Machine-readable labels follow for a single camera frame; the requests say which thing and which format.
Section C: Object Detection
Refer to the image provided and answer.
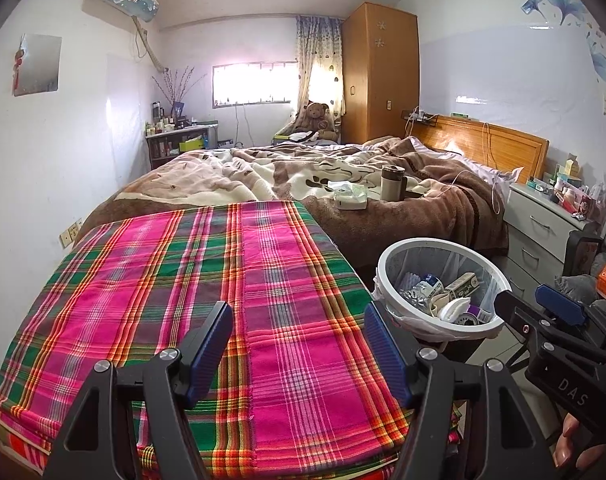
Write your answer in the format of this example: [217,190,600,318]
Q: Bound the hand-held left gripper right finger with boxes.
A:
[364,302,556,480]

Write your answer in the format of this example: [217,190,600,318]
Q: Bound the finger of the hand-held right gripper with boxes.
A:
[493,290,551,348]
[534,284,591,328]

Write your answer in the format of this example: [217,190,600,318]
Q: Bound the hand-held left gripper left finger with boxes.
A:
[43,301,234,480]

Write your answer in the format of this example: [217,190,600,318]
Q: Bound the white lidded plastic cup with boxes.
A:
[440,296,471,321]

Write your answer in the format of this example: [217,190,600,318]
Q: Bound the green white carton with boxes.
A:
[443,272,481,301]

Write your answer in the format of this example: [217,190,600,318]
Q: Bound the purple print milk carton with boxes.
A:
[415,274,446,303]

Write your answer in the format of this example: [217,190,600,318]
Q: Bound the white round waste bin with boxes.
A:
[375,238,512,342]

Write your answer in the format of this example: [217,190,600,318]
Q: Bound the person's right hand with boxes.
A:
[553,415,606,471]

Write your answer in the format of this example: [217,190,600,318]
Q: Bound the white bin liner bag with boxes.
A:
[373,280,464,343]

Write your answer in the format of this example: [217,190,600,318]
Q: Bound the pink green plaid blanket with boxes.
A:
[0,200,459,480]

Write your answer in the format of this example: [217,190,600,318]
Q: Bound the grey nightstand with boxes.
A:
[503,181,604,301]

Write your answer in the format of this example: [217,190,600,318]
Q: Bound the white tissue dispenser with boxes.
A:
[331,185,369,211]

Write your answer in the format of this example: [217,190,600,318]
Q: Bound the brown steel thermos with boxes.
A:
[380,164,408,202]

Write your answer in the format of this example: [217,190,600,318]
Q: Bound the wooden headboard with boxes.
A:
[410,114,550,186]

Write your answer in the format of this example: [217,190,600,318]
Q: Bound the brown cream patterned blanket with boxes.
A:
[75,135,524,266]

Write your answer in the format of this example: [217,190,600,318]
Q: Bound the cluttered shelf cabinet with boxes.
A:
[144,120,220,171]

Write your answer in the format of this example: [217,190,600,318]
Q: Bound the brown teddy bear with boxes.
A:
[295,101,340,142]

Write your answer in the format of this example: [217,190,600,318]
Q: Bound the dried branches in vase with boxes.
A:
[150,66,209,116]

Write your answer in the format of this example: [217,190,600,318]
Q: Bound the bright window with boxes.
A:
[212,61,299,108]

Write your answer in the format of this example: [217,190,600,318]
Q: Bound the wooden wardrobe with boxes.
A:
[341,1,420,145]

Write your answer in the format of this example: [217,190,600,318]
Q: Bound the floral curtain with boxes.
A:
[294,15,345,121]

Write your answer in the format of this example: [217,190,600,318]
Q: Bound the red hanging ornament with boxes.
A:
[13,45,26,93]

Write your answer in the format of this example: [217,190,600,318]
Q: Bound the wall socket plate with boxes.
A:
[59,218,84,248]

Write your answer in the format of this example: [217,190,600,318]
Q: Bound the blue flower wall decal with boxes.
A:
[520,0,606,83]

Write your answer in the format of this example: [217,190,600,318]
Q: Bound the square wall mirror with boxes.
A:
[13,34,62,97]

